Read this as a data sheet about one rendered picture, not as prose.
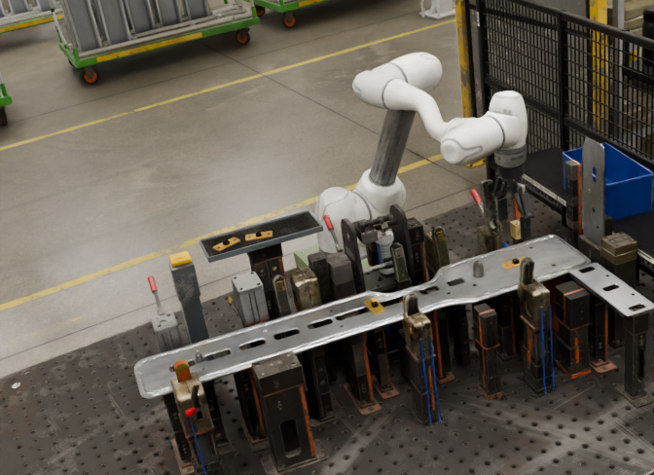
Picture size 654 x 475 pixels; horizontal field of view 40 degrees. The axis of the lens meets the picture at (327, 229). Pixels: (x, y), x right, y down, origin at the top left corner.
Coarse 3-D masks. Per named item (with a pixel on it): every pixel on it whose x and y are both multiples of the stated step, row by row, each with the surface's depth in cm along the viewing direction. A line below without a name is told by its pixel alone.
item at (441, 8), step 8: (432, 0) 941; (440, 0) 930; (448, 0) 935; (424, 8) 949; (432, 8) 938; (440, 8) 934; (448, 8) 938; (432, 16) 933; (440, 16) 929; (448, 16) 930
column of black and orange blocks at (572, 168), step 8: (568, 168) 289; (576, 168) 287; (568, 176) 290; (576, 176) 289; (568, 184) 291; (576, 184) 290; (568, 192) 293; (576, 192) 291; (568, 200) 294; (576, 200) 292; (568, 208) 296; (576, 208) 294; (568, 216) 297; (576, 216) 295; (568, 224) 298; (576, 224) 296; (568, 232) 300; (576, 232) 298; (568, 240) 301; (576, 240) 299; (576, 248) 300
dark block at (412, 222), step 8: (408, 224) 283; (416, 224) 283; (416, 232) 282; (416, 240) 283; (416, 248) 285; (416, 256) 286; (416, 264) 287; (424, 264) 288; (416, 272) 288; (424, 272) 290; (416, 280) 290; (424, 280) 291
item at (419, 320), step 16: (416, 320) 248; (416, 336) 247; (416, 352) 251; (432, 352) 251; (416, 368) 256; (432, 368) 255; (416, 384) 260; (432, 384) 257; (416, 400) 263; (432, 400) 259; (416, 416) 265; (432, 416) 261
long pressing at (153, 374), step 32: (480, 256) 283; (512, 256) 281; (544, 256) 278; (576, 256) 275; (416, 288) 271; (448, 288) 269; (480, 288) 267; (512, 288) 265; (288, 320) 265; (320, 320) 263; (352, 320) 261; (384, 320) 259; (192, 352) 257; (256, 352) 253; (160, 384) 245
